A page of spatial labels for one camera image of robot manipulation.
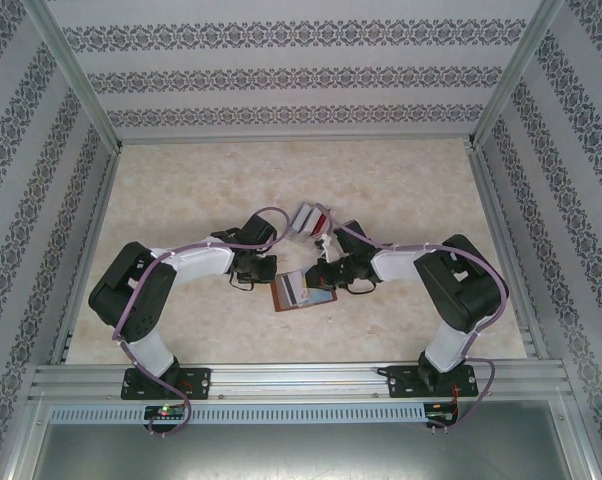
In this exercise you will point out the light blue card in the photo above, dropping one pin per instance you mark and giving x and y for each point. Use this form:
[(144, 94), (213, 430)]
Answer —
[(323, 296)]

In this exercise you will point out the brown leather card holder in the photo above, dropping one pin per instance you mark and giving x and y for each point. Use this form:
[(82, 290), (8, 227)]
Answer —
[(277, 300)]

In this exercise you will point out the clear acrylic card stand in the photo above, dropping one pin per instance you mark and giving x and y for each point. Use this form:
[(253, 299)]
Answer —
[(306, 239)]

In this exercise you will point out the red card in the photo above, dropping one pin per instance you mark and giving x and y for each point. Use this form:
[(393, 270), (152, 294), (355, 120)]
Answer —
[(320, 225)]

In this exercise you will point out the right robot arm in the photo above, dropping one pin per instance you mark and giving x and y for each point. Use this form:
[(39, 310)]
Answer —
[(401, 265)]

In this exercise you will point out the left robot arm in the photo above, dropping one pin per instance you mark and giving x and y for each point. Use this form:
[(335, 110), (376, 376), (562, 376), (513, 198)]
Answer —
[(201, 267)]

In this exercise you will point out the left controller board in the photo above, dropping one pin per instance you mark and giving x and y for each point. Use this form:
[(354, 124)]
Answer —
[(166, 412)]

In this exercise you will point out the controller board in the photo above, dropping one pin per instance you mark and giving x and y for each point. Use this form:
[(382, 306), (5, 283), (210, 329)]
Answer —
[(438, 417), (166, 412)]

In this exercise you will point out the steel sheet panel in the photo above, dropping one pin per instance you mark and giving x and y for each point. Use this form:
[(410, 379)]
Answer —
[(301, 450)]

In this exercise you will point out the right controller board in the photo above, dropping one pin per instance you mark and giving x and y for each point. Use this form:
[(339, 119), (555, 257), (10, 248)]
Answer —
[(438, 417)]

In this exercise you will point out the aluminium mounting rail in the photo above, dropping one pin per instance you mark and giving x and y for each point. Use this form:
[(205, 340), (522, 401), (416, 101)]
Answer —
[(301, 380)]

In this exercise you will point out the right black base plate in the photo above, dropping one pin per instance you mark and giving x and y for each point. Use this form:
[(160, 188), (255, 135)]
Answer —
[(398, 382)]

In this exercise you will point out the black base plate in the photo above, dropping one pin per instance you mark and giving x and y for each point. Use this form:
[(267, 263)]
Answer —
[(201, 382), (398, 382)]

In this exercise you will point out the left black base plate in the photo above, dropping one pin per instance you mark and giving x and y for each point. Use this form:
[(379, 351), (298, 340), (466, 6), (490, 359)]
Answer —
[(201, 382)]

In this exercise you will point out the aluminium side rail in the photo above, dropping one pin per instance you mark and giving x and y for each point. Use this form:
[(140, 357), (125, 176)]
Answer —
[(98, 225), (498, 225)]

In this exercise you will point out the aluminium frame post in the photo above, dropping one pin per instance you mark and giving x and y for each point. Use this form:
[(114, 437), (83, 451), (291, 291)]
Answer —
[(76, 80), (518, 75)]

